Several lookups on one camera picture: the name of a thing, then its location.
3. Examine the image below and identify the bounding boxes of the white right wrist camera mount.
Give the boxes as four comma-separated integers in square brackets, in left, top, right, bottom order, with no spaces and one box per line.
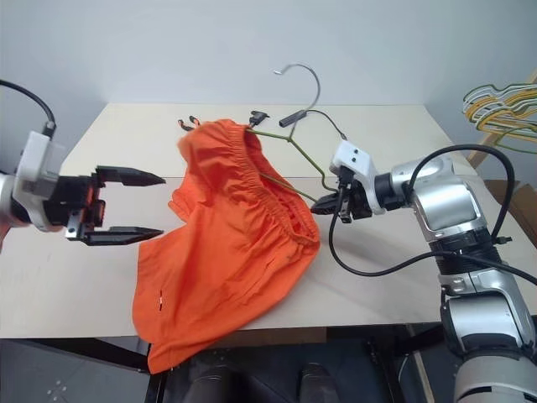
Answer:
[328,140,386,216]

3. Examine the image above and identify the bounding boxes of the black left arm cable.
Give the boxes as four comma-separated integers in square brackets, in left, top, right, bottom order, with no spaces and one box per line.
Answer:
[0,79,58,136]

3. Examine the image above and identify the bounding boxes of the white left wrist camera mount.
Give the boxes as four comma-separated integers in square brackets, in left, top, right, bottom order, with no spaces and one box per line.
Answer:
[13,130,69,233]

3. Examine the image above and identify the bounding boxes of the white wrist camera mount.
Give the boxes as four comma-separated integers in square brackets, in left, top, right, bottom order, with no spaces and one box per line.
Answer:
[328,140,386,216]
[13,130,69,233]

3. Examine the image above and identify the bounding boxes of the brown panel under table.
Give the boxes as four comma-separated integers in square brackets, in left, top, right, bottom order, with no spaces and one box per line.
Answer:
[216,326,328,348]

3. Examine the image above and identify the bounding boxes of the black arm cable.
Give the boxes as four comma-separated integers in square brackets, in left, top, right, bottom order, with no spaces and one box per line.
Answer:
[327,144,537,287]
[0,79,58,136]

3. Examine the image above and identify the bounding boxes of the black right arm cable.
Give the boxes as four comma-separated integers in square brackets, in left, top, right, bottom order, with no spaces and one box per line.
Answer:
[327,144,537,287]

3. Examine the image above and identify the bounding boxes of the pile of coloured hangers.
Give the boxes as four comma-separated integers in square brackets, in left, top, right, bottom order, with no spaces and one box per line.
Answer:
[467,69,537,165]

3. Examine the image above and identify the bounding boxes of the dark grey hub with cable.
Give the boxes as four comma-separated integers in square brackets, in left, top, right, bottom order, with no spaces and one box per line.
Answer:
[279,108,348,142]

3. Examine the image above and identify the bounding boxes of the dark rounded shape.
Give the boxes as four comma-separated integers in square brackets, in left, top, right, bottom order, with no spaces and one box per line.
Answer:
[187,361,231,403]
[299,362,337,403]

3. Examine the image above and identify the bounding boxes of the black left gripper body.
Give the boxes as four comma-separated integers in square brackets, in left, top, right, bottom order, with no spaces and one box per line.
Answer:
[40,167,107,243]

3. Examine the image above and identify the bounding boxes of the orange shorts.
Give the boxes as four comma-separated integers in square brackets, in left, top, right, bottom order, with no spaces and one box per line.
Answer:
[131,118,322,376]

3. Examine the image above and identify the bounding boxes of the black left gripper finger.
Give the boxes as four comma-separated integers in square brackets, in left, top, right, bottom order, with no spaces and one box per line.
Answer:
[82,225,165,247]
[95,165,166,188]

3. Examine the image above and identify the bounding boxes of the olive green wire hanger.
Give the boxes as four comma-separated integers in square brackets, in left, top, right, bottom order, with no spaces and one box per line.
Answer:
[245,63,341,205]

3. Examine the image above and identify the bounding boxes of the grey metal hand tool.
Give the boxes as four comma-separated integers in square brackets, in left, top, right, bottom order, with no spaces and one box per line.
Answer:
[248,109,273,128]

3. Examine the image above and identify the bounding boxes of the bundle of coloured hangers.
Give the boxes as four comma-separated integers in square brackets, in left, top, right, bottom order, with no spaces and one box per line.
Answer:
[493,82,537,151]

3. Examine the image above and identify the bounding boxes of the wooden strip under table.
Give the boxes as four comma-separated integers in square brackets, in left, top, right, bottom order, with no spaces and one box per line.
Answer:
[403,324,435,403]

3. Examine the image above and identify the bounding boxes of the orange black pliers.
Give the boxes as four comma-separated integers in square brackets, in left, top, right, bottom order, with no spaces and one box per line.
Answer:
[176,114,203,133]

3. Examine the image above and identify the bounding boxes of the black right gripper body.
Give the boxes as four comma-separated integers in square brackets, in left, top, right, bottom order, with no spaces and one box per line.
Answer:
[334,166,373,224]

